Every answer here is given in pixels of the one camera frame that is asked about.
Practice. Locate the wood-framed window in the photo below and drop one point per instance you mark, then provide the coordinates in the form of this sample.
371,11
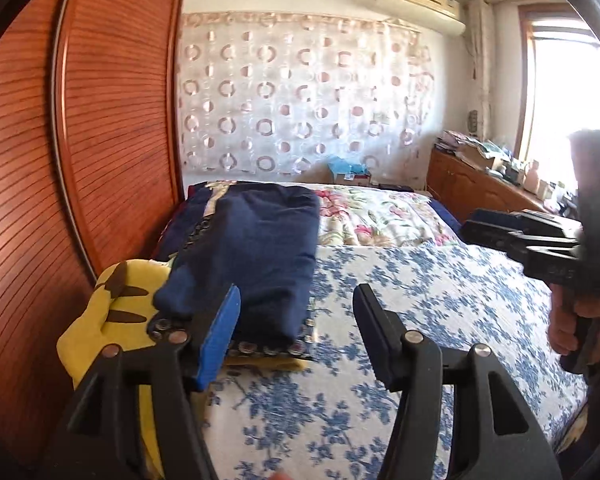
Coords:
555,100

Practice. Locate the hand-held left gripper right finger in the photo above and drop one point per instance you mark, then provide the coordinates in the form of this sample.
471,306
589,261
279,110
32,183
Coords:
380,340

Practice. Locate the grey wall remote control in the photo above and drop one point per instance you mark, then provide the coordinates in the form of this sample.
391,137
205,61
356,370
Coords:
473,122

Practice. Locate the person's right hand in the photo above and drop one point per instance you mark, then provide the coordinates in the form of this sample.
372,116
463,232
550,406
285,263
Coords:
562,325

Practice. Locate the pink bottle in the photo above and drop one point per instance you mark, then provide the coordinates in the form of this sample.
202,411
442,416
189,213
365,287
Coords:
531,177

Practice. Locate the sheer circle-patterned curtain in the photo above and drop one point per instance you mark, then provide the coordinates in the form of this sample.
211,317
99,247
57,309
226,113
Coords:
305,100

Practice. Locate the wooden slatted wardrobe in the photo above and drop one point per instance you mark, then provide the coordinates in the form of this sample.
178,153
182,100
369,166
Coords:
105,135

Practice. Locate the navy printed t-shirt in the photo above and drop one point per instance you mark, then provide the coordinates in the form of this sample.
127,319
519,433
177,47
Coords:
260,250

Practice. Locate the pink floral quilt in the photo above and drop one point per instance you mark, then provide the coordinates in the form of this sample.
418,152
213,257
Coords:
380,215

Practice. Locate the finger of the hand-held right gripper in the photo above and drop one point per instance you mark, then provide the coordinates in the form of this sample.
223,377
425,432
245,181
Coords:
490,232
550,225

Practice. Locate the cardboard box of papers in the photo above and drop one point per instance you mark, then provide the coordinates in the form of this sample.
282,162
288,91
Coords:
470,152

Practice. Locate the blue tissue box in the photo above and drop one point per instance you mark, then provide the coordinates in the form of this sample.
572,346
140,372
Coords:
347,170

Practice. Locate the blue floral bed sheet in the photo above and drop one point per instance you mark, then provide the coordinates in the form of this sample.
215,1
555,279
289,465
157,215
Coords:
430,280

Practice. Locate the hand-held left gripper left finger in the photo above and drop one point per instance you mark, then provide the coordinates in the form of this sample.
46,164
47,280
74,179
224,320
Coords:
220,340

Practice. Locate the cream air conditioner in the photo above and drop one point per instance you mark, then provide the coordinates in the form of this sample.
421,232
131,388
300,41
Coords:
420,2

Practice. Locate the wooden low cabinet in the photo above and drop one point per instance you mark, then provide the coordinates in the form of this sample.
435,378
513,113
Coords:
470,190

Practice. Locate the navy blanket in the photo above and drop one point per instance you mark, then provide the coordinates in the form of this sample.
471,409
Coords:
447,211

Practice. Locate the beige window drape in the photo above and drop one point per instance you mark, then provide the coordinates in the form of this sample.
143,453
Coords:
479,60

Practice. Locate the yellow plush toy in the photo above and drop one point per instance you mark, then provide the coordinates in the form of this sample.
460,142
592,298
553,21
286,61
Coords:
87,320

